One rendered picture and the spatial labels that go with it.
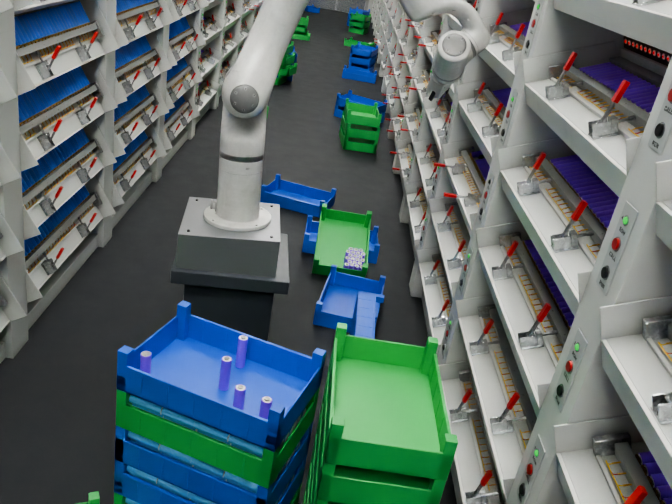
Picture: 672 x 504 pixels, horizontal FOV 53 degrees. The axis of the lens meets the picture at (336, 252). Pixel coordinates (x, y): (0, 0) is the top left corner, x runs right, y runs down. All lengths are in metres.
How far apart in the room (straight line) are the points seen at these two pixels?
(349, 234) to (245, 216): 0.87
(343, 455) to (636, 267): 0.52
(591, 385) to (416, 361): 0.45
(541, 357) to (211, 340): 0.61
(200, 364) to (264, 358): 0.12
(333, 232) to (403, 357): 1.36
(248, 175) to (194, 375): 0.73
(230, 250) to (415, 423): 0.80
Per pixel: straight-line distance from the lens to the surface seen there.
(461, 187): 2.01
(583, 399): 1.01
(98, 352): 2.00
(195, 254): 1.82
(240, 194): 1.83
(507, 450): 1.34
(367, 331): 1.83
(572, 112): 1.28
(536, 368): 1.22
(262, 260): 1.82
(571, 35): 1.54
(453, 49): 1.78
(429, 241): 2.39
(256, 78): 1.71
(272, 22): 1.73
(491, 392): 1.47
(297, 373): 1.26
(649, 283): 0.94
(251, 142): 1.79
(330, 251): 2.58
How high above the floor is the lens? 1.16
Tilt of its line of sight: 25 degrees down
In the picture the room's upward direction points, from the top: 10 degrees clockwise
